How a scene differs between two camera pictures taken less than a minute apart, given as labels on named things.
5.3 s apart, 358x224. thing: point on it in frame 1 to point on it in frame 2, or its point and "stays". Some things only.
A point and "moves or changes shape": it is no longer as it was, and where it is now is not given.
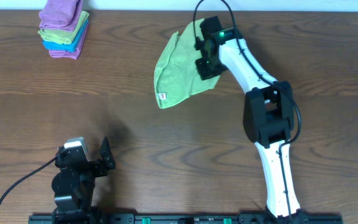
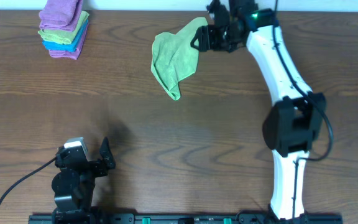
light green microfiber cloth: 176,74 moves or changes shape
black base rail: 198,218 stays
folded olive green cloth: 64,37 stays
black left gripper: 96,166 stays
